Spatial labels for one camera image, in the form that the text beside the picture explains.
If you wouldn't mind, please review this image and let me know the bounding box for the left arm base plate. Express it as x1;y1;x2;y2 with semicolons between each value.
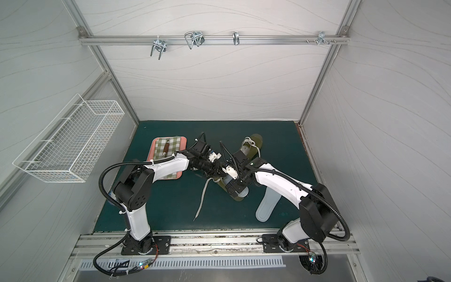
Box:
121;236;171;256

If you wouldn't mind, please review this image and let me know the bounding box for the metal U-bolt clamp left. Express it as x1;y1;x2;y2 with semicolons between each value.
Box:
150;37;167;60

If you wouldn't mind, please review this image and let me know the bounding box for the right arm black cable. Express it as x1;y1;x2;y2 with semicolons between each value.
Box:
246;168;351;242

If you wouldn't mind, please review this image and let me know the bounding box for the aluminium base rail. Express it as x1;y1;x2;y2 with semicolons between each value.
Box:
70;230;360;260

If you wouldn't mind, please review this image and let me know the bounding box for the light blue insole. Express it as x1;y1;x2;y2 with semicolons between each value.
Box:
256;188;281;223
223;176;249;199

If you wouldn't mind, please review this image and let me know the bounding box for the metal hook clamp middle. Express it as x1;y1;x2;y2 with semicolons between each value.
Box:
184;31;205;49

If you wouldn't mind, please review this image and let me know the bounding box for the small metal clip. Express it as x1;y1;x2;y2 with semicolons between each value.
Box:
232;31;240;46

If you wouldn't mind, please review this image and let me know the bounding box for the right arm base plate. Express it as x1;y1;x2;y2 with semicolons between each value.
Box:
256;234;310;254

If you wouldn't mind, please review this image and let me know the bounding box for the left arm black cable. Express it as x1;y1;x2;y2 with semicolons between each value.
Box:
97;156;177;212

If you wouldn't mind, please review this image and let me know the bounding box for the white wire basket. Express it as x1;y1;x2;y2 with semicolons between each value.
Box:
12;94;124;183

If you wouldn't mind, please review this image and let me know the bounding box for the green checkered cloth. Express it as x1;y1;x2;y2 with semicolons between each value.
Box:
152;136;182;161

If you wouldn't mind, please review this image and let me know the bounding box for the white vent strip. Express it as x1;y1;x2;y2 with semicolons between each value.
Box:
98;256;286;271

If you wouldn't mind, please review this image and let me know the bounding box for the olive shoe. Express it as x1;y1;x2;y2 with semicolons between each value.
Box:
193;176;249;220
234;133;263;166

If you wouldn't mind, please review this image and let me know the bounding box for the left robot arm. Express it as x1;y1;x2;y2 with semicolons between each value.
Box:
113;136;224;243

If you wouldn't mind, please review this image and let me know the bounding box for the pink tray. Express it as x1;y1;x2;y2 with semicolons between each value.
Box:
147;136;187;161

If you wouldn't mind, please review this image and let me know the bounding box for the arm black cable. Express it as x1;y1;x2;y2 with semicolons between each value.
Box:
97;156;177;212
246;168;351;242

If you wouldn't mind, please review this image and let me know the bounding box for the metal bracket right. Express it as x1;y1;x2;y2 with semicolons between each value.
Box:
305;31;337;45

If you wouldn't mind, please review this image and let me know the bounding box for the aluminium crossbar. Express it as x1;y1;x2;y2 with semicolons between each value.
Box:
79;34;351;46

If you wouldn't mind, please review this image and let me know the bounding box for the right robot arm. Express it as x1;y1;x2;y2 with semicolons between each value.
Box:
219;136;350;250

